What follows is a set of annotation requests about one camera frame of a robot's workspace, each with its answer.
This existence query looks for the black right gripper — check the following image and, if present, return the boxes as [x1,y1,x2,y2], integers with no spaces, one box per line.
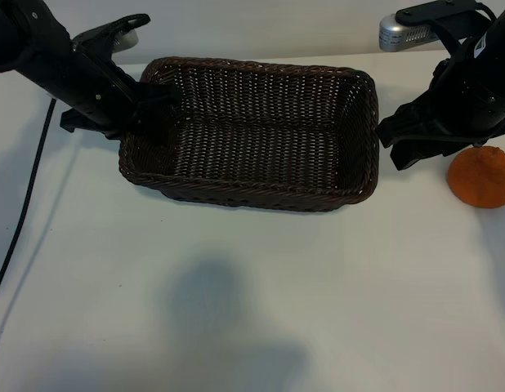
[377,56,505,172]

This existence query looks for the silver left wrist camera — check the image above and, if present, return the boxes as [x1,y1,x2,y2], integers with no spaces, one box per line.
[112,27,140,51]

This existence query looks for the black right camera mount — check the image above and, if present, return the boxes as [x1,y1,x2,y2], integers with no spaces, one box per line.
[395,0,493,56]

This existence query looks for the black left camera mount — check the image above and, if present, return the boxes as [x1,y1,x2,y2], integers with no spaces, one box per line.
[70,13,151,56]

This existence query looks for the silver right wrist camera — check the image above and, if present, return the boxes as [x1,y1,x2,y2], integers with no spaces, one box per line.
[378,14,444,53]

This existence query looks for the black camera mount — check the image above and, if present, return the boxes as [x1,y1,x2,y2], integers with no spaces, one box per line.
[395,0,493,56]
[70,13,151,56]

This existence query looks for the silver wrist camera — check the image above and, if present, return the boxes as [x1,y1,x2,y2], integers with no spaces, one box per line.
[378,14,444,53]
[112,27,140,51]

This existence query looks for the black braided cable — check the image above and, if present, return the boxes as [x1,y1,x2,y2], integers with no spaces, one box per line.
[0,97,57,306]

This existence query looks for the bumpy orange fruit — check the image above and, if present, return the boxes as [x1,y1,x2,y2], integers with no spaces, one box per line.
[447,145,505,209]

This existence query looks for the dark brown wicker basket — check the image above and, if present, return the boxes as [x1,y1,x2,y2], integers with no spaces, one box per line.
[118,56,380,214]

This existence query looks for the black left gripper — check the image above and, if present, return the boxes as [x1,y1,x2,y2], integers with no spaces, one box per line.
[47,51,183,145]

